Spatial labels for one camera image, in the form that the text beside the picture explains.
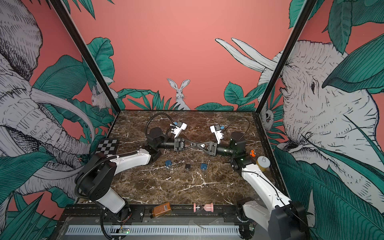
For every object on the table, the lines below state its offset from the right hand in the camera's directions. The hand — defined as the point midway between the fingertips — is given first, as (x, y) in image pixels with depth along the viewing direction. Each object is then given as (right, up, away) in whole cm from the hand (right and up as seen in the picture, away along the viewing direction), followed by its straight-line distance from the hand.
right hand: (198, 146), depth 69 cm
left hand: (-1, 0, -1) cm, 1 cm away
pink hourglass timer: (+6, -32, +5) cm, 33 cm away
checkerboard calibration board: (-58, -4, +26) cm, 64 cm away
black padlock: (-6, -16, +21) cm, 27 cm away
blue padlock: (-18, -14, +23) cm, 32 cm away
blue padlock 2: (+4, -16, +21) cm, 27 cm away
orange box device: (-19, -32, +2) cm, 37 cm away
